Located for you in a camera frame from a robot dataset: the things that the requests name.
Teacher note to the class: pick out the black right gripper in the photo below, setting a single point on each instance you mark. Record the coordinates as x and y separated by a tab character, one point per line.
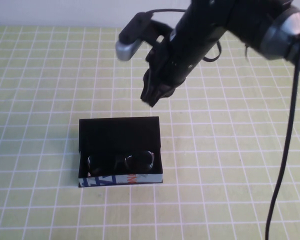
175	60

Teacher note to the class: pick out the black printed glasses case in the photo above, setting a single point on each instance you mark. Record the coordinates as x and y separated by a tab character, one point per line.
120	135

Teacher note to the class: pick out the black framed glasses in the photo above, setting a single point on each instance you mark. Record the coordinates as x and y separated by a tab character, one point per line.
137	162

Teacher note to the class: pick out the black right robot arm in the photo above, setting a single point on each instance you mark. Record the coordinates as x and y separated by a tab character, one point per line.
240	22

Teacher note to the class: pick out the green checked tablecloth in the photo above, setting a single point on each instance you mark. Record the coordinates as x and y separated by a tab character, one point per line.
65	75

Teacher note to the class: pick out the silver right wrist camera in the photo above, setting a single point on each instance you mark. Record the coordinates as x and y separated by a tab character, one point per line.
128	42

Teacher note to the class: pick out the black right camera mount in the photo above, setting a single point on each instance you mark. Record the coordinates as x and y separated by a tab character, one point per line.
160	32

